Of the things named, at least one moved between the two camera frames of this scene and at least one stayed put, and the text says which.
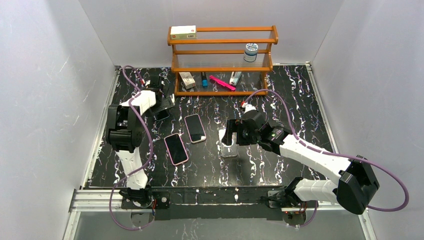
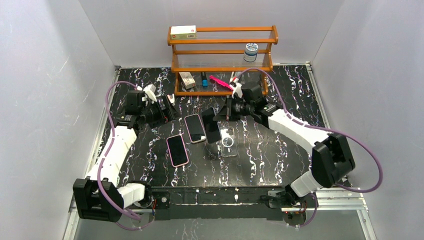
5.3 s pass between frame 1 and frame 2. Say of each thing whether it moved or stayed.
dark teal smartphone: moved
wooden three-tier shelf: stayed
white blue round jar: stayed
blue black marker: stayed
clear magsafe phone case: stayed
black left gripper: moved
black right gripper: moved
